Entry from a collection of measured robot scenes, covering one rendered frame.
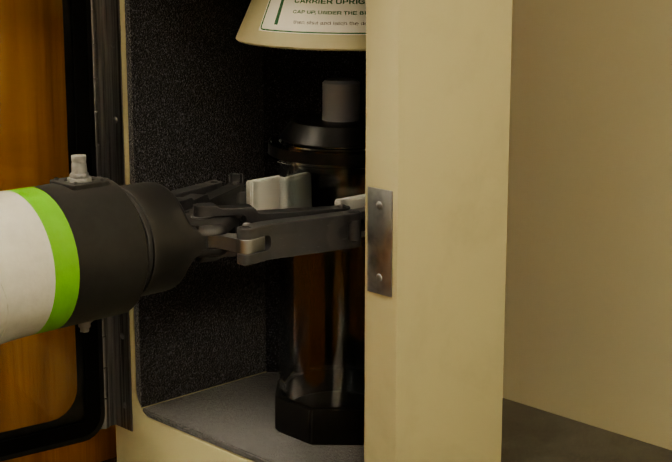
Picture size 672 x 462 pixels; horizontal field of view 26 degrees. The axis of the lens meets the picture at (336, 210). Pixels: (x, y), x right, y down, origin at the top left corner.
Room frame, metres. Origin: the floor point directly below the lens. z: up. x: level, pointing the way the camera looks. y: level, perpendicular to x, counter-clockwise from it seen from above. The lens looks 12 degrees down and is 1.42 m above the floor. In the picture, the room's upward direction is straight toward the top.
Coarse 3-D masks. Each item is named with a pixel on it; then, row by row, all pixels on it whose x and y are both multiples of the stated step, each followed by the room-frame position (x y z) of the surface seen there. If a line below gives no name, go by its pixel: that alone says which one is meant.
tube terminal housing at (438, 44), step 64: (384, 0) 0.92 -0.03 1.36; (448, 0) 0.94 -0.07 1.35; (512, 0) 0.99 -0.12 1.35; (384, 64) 0.92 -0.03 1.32; (448, 64) 0.94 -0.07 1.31; (384, 128) 0.92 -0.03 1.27; (448, 128) 0.94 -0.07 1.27; (448, 192) 0.94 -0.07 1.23; (448, 256) 0.94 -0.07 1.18; (384, 320) 0.92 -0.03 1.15; (448, 320) 0.94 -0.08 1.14; (384, 384) 0.92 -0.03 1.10; (448, 384) 0.94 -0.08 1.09; (128, 448) 1.13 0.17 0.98; (192, 448) 1.06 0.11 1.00; (384, 448) 0.91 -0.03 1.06; (448, 448) 0.94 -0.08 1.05
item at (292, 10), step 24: (264, 0) 1.04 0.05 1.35; (288, 0) 1.02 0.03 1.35; (312, 0) 1.01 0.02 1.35; (336, 0) 1.00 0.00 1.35; (360, 0) 1.00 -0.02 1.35; (264, 24) 1.03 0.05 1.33; (288, 24) 1.01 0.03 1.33; (312, 24) 1.00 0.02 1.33; (336, 24) 1.00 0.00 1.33; (360, 24) 1.00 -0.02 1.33; (288, 48) 1.00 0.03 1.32; (312, 48) 0.99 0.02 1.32; (336, 48) 0.99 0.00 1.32; (360, 48) 0.99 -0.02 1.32
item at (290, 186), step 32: (288, 192) 1.05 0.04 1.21; (320, 192) 1.03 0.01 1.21; (352, 192) 1.03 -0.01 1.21; (320, 256) 1.03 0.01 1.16; (352, 256) 1.03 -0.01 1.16; (288, 288) 1.05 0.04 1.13; (320, 288) 1.03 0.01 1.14; (352, 288) 1.03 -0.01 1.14; (288, 320) 1.05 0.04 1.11; (320, 320) 1.03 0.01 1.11; (352, 320) 1.03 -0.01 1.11; (288, 352) 1.05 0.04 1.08; (320, 352) 1.03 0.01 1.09; (352, 352) 1.03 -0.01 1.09; (288, 384) 1.05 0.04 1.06; (320, 384) 1.03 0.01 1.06; (352, 384) 1.03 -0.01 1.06
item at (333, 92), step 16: (336, 80) 1.07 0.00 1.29; (352, 80) 1.07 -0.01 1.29; (336, 96) 1.06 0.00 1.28; (352, 96) 1.07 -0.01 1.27; (336, 112) 1.06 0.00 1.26; (352, 112) 1.07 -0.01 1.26; (288, 128) 1.07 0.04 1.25; (304, 128) 1.05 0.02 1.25; (320, 128) 1.04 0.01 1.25; (336, 128) 1.04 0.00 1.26; (352, 128) 1.04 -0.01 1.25; (304, 144) 1.04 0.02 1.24; (320, 144) 1.04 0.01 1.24; (336, 144) 1.03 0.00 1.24; (352, 144) 1.03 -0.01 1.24
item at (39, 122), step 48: (0, 0) 1.07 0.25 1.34; (48, 0) 1.10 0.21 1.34; (0, 48) 1.07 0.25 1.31; (48, 48) 1.10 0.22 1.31; (0, 96) 1.07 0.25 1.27; (48, 96) 1.09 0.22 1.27; (0, 144) 1.07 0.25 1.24; (48, 144) 1.09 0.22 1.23; (48, 336) 1.09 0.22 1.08; (0, 384) 1.07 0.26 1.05; (48, 384) 1.09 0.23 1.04; (0, 432) 1.06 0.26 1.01
